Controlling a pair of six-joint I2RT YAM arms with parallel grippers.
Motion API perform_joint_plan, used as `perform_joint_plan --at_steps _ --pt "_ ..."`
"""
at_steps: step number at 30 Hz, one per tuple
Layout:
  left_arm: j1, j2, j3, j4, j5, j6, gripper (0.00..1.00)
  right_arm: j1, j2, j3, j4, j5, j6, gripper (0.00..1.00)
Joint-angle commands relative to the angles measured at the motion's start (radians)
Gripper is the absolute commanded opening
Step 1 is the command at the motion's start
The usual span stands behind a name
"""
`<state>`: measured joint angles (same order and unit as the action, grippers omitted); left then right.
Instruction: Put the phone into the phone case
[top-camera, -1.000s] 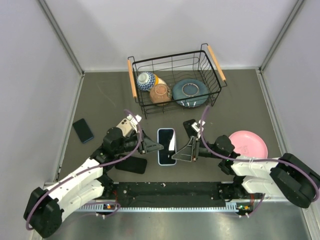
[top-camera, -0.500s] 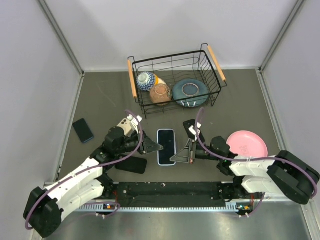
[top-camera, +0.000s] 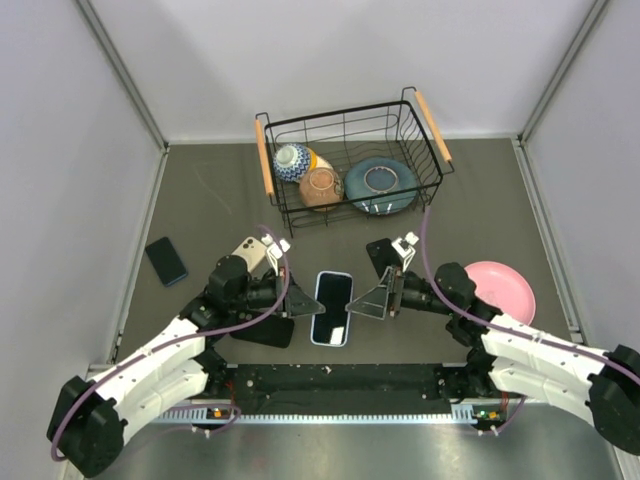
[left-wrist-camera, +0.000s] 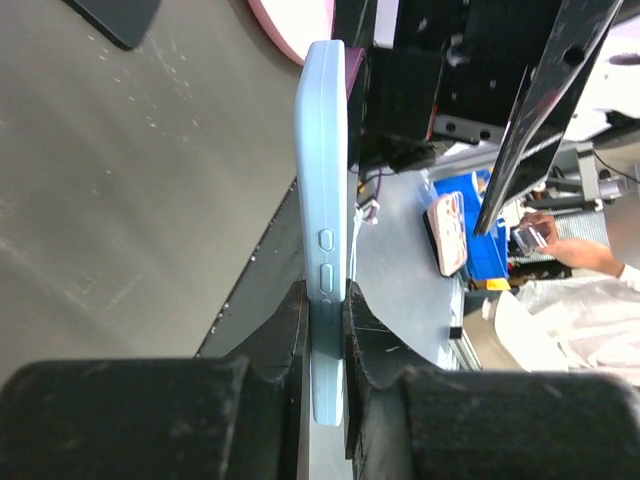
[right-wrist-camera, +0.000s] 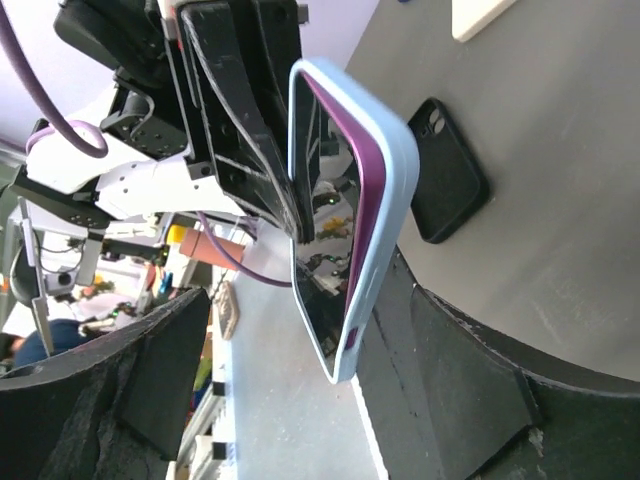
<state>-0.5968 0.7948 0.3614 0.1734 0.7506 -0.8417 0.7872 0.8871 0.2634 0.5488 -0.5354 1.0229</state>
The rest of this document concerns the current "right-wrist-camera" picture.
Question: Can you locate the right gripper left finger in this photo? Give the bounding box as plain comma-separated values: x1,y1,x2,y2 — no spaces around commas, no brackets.
1,289,210,479

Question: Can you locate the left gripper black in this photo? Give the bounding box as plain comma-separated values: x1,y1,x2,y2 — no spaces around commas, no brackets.
54,1,301,236

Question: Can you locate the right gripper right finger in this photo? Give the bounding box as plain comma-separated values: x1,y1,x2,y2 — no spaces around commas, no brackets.
357,253,639,479

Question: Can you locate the purple edged black phone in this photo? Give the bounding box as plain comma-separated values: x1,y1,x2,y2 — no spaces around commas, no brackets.
293,72,386,378

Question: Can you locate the light blue phone case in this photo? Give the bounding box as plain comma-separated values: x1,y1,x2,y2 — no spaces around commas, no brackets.
288,57,420,384

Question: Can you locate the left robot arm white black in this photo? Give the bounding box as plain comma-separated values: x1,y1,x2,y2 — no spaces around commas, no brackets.
11,1,309,236

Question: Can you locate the black phone case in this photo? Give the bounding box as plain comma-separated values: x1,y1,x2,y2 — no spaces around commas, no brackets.
408,97,490,244

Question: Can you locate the beige phone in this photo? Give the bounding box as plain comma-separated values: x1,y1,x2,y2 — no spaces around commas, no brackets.
451,0,517,43

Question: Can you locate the slotted grey cable duct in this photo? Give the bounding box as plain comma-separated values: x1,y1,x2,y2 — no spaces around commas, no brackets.
173,365,238,480

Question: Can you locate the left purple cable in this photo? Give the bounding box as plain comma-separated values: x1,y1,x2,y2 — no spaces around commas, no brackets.
0,0,296,288

